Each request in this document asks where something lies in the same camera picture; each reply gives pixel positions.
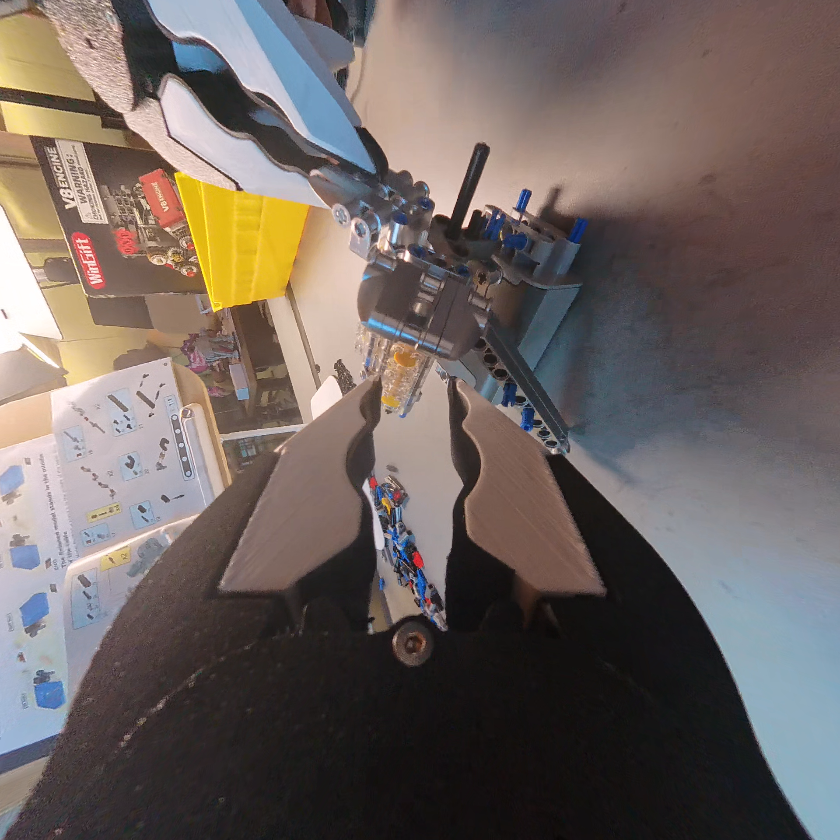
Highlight pile of colourful brick parts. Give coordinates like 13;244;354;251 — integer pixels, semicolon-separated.
368;470;442;620

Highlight instruction booklet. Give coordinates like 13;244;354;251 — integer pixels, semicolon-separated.
0;355;219;757

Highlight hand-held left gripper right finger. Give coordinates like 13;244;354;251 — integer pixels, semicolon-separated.
445;381;609;599

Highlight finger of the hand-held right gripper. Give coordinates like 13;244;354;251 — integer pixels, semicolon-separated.
145;0;388;178
161;86;388;214

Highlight black product box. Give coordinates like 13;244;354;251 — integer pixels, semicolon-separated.
29;136;211;298

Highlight yellow plastic bin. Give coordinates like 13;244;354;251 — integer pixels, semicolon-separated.
175;171;311;313

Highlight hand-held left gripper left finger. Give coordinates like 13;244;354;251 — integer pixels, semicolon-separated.
217;378;385;599

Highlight grey brick engine model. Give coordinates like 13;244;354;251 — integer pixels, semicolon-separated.
348;142;589;455

